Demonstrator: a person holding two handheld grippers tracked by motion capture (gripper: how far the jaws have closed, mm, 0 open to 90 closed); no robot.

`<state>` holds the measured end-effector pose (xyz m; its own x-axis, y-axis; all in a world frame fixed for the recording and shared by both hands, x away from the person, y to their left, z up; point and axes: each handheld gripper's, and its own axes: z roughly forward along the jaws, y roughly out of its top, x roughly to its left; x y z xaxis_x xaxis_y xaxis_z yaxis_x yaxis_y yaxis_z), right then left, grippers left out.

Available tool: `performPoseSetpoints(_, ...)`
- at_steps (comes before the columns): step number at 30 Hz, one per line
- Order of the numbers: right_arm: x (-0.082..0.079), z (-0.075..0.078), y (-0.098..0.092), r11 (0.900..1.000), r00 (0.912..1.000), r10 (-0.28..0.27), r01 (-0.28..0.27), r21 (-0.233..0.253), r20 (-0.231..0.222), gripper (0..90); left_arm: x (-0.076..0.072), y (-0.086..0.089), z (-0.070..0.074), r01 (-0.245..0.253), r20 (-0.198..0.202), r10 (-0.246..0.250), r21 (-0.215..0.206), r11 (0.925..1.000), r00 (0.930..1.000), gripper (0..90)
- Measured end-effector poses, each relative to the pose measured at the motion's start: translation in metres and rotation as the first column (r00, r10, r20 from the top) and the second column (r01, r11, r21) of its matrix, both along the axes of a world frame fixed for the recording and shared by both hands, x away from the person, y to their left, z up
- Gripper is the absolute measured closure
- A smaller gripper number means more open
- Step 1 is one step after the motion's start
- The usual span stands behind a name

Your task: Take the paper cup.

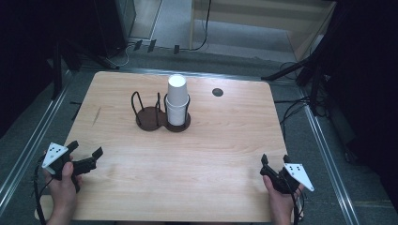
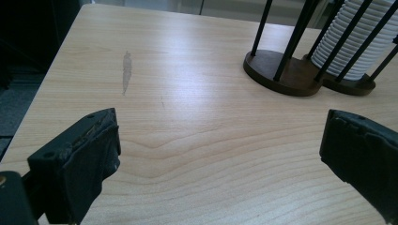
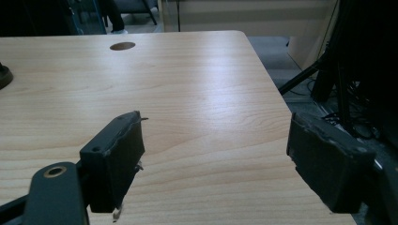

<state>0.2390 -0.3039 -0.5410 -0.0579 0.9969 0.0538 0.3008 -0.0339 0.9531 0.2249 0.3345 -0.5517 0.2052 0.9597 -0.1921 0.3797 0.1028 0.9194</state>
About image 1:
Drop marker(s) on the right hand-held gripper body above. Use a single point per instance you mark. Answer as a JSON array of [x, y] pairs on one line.
[[298, 175]]

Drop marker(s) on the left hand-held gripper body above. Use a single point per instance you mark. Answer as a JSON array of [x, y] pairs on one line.
[[54, 154]]

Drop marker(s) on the white paper cup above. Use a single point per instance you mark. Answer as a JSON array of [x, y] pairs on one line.
[[176, 115], [177, 89]]

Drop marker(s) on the person's right hand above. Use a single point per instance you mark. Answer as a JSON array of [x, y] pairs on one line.
[[283, 203]]

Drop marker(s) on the person's left hand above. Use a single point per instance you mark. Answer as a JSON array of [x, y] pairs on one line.
[[64, 193]]

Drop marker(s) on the black metal stand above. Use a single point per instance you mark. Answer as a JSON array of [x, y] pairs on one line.
[[58, 68], [313, 68]]

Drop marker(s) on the black round table grommet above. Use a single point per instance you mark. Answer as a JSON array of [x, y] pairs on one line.
[[217, 92]]

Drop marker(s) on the dark curtain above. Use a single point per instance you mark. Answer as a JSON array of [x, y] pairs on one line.
[[22, 56], [369, 93]]

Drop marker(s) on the black floor tape piece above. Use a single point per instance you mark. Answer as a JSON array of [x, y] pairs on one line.
[[151, 46], [137, 45], [176, 49]]

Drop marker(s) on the black cabinet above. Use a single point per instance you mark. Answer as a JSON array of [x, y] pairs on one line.
[[109, 25]]

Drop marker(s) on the metal floor rail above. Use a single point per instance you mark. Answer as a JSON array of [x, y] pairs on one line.
[[328, 156], [31, 146]]

